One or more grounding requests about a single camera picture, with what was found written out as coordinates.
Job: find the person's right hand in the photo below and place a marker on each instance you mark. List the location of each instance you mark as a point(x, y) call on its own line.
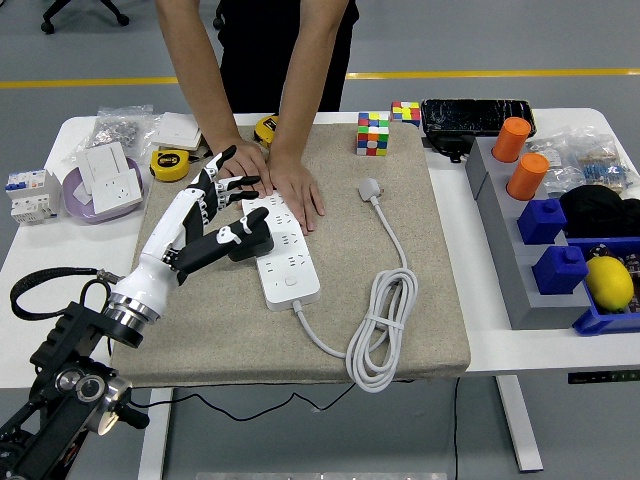
point(247, 160)

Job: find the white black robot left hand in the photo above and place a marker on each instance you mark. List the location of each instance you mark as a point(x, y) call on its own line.
point(165, 235)

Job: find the person's left hand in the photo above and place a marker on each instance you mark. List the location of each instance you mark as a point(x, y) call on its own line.
point(297, 190)

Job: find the black plug adapter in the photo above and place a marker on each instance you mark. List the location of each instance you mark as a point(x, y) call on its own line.
point(255, 246)

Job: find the white power strip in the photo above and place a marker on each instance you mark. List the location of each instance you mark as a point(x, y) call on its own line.
point(295, 280)

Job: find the person's left forearm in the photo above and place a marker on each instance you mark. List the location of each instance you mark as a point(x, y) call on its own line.
point(305, 75)

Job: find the person's right forearm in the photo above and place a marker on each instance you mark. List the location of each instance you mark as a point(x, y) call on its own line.
point(200, 75)

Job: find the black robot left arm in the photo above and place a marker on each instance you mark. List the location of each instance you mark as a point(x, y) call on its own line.
point(65, 340)

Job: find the large colourful puzzle cube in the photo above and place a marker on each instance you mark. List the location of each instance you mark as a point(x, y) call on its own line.
point(374, 134)

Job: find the purple bowl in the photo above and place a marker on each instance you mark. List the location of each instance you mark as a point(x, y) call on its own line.
point(75, 202)

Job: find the grey-brown mat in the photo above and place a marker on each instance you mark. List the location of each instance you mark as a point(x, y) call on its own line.
point(225, 325)

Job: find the person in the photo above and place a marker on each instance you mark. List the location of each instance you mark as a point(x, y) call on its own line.
point(270, 50)

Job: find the clear bag of metal parts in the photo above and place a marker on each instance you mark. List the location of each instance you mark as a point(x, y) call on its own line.
point(117, 131)

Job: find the small colourful puzzle cube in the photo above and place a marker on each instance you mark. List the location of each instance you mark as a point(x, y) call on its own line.
point(406, 113)

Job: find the white circuit breaker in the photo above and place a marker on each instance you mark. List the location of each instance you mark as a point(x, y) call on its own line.
point(31, 195)

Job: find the black plastic tray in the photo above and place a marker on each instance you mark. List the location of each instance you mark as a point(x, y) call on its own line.
point(477, 116)

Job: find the white table leg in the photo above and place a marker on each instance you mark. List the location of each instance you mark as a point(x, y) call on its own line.
point(520, 425)
point(155, 445)

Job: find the grey block holder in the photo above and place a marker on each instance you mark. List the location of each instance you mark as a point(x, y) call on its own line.
point(510, 240)

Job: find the orange cylinder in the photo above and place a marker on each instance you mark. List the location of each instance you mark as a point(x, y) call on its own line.
point(511, 139)
point(528, 175)

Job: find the black office chair base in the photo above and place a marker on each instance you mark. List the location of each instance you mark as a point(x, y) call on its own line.
point(85, 11)

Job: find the blue block with knob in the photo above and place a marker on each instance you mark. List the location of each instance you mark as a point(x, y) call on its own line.
point(542, 221)
point(560, 270)

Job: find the clear plastic parts bag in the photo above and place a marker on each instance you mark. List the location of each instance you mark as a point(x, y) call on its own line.
point(565, 150)

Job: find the black cloth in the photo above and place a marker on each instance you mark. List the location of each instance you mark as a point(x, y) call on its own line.
point(600, 210)

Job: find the clear bag of blue components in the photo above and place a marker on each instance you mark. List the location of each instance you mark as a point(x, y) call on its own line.
point(607, 172)

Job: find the yellow lemon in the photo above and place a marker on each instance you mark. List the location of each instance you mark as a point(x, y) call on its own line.
point(609, 284)

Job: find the blue plastic bin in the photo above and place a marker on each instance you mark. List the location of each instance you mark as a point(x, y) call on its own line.
point(600, 322)

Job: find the black table control panel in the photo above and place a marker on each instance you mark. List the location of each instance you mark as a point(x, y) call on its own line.
point(602, 378)

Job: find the white wall socket panel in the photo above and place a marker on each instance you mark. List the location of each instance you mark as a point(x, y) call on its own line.
point(117, 192)

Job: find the white wall switch panel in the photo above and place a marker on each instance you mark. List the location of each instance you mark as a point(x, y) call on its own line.
point(175, 131)

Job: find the white double switch panel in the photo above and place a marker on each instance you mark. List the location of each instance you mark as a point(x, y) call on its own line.
point(102, 160)

